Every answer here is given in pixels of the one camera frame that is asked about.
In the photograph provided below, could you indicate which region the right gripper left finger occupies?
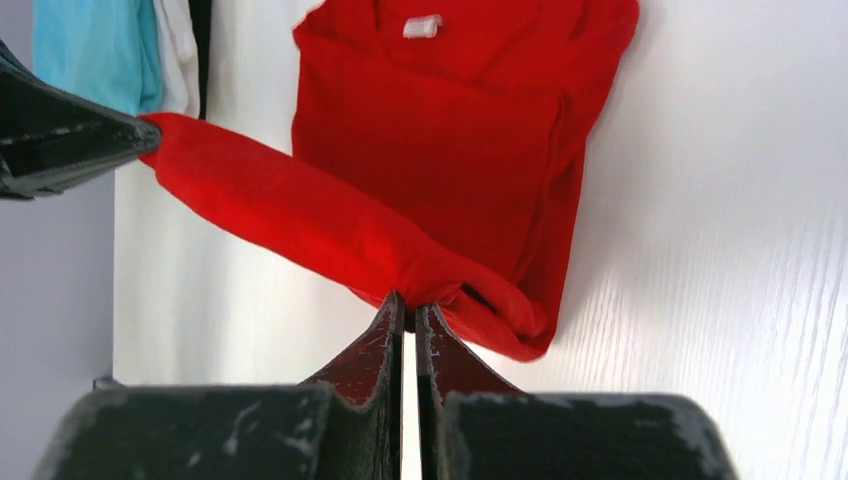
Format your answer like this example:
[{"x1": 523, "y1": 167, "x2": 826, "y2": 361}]
[{"x1": 34, "y1": 293, "x2": 405, "y2": 479}]

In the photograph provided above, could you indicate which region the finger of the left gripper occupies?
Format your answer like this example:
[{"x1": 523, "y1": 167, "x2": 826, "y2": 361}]
[{"x1": 1, "y1": 44, "x2": 162, "y2": 200}]

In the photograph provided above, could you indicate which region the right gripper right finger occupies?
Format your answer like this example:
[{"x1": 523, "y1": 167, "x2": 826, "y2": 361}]
[{"x1": 415, "y1": 305, "x2": 738, "y2": 479}]

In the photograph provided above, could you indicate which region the red t shirt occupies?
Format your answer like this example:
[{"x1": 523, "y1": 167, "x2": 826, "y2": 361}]
[{"x1": 143, "y1": 0, "x2": 640, "y2": 362}]

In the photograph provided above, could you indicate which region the folded blue t shirt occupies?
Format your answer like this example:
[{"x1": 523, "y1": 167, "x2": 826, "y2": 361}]
[{"x1": 33, "y1": 0, "x2": 164, "y2": 115}]

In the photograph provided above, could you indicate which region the folded white t shirt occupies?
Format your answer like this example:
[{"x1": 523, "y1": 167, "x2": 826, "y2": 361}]
[{"x1": 153, "y1": 0, "x2": 201, "y2": 118}]

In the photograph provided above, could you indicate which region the folded black t shirt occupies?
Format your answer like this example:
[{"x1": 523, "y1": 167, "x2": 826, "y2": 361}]
[{"x1": 188, "y1": 0, "x2": 212, "y2": 120}]

